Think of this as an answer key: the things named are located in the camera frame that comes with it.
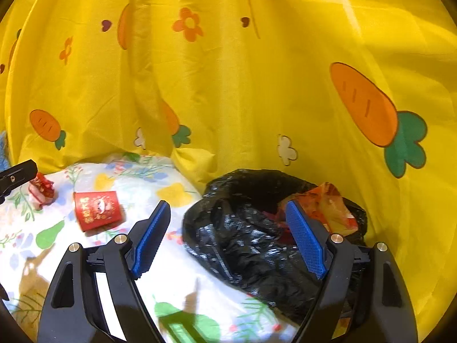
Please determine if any yellow carrot-print curtain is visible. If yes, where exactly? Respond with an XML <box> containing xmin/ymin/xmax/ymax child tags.
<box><xmin>0</xmin><ymin>0</ymin><xmax>457</xmax><ymax>336</ymax></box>

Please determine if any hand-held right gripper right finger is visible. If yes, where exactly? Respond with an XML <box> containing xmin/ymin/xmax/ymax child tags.
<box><xmin>286</xmin><ymin>200</ymin><xmax>418</xmax><ymax>343</ymax></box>

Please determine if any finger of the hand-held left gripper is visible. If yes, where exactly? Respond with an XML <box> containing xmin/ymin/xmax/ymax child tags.
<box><xmin>0</xmin><ymin>160</ymin><xmax>39</xmax><ymax>202</ymax></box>

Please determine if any small red candy wrapper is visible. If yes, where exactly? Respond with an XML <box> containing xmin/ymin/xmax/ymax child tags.
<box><xmin>29</xmin><ymin>172</ymin><xmax>58</xmax><ymax>208</ymax></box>

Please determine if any black trash bag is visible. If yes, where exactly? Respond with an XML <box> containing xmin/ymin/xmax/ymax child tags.
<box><xmin>182</xmin><ymin>169</ymin><xmax>368</xmax><ymax>329</ymax></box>

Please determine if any red snack packet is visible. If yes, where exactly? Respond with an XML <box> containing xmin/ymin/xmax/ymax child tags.
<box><xmin>278</xmin><ymin>182</ymin><xmax>359</xmax><ymax>238</ymax></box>

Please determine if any red paper cup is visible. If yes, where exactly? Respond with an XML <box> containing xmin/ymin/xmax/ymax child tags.
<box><xmin>73</xmin><ymin>191</ymin><xmax>123</xmax><ymax>233</ymax></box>

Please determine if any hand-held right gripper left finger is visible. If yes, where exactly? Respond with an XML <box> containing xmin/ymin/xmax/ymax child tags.
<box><xmin>37</xmin><ymin>200</ymin><xmax>172</xmax><ymax>343</ymax></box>

